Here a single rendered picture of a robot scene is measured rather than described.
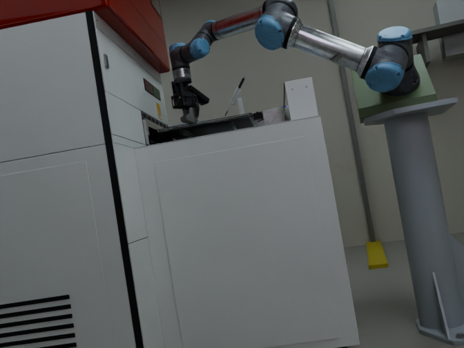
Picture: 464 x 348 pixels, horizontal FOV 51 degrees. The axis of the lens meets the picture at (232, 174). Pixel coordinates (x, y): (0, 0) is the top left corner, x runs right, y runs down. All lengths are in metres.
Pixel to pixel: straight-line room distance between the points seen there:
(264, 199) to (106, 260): 0.53
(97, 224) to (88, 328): 0.30
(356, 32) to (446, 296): 3.12
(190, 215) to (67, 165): 0.42
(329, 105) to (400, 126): 2.65
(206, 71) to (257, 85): 0.53
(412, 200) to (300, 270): 0.54
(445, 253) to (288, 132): 0.75
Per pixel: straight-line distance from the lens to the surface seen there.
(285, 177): 1.59
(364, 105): 1.93
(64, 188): 1.53
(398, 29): 1.90
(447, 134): 4.55
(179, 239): 1.63
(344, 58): 1.77
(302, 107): 1.68
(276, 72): 4.64
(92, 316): 1.54
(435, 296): 1.96
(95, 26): 1.57
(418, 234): 1.93
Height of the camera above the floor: 0.60
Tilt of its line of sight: 3 degrees up
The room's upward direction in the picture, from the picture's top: 9 degrees counter-clockwise
